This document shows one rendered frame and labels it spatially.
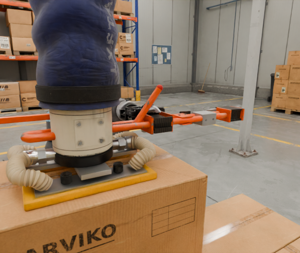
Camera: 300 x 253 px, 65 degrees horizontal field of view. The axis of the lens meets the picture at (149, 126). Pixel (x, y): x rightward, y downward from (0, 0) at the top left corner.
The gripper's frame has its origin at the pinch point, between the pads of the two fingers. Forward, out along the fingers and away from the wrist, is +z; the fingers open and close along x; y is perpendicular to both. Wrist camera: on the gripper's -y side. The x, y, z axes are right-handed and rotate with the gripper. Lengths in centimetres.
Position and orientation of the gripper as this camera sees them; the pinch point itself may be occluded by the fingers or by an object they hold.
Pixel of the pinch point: (160, 121)
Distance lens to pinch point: 81.3
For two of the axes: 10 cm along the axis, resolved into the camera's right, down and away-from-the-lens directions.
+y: -8.7, 1.2, -4.8
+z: 4.9, 2.1, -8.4
